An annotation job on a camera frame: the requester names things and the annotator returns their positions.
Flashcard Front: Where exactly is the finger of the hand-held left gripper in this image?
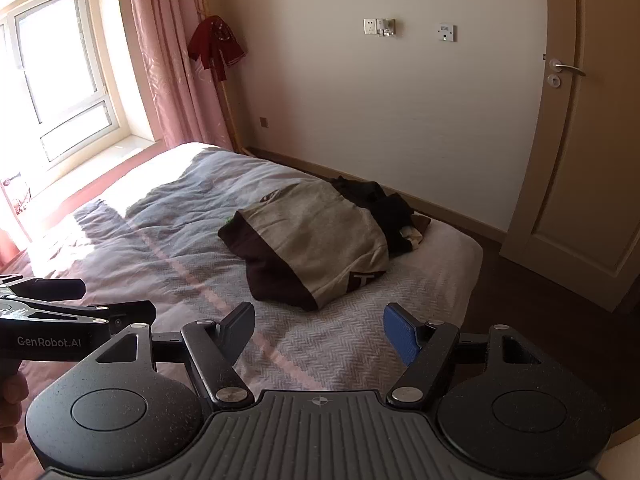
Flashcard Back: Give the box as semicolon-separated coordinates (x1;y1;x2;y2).
0;298;157;329
0;274;85;301

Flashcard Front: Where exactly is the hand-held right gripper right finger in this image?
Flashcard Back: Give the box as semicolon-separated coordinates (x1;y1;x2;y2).
383;302;557;410

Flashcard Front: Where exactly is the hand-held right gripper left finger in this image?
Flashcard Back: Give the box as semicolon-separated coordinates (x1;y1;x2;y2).
80;301;257;410

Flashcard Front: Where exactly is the beige and brown sweater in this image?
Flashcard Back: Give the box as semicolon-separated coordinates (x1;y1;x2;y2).
217;180;390;311

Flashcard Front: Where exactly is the person's left hand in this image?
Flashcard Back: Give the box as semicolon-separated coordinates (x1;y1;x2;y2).
0;374;29;445

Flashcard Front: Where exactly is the grey striped blanket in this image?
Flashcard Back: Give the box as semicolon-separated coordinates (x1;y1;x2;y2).
0;147;451;394

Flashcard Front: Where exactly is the bed with white sheet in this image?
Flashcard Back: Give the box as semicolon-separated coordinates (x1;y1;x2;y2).
0;141;484;394

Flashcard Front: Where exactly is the brown garment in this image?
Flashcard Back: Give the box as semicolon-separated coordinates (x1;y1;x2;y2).
400;213;436;253

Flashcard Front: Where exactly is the black garment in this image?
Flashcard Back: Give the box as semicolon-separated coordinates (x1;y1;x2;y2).
330;176;416;259

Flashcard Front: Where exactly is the window sill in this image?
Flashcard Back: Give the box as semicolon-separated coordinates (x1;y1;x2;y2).
0;134;162;188

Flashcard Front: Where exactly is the wooden coat rack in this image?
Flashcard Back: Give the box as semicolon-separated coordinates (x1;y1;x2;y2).
196;0;257;157

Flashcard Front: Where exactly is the cream door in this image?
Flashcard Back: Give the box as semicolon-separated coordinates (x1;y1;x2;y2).
500;0;640;314

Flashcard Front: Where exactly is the pink curtain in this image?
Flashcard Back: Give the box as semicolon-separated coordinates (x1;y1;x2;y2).
126;0;239;152

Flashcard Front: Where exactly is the red curtain tassel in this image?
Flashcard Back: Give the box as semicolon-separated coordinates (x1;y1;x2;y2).
188;16;247;82

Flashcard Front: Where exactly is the beige wall socket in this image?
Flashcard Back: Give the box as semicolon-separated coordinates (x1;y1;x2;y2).
363;18;397;39

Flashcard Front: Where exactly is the silver door handle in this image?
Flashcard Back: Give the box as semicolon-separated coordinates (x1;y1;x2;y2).
548;58;587;78

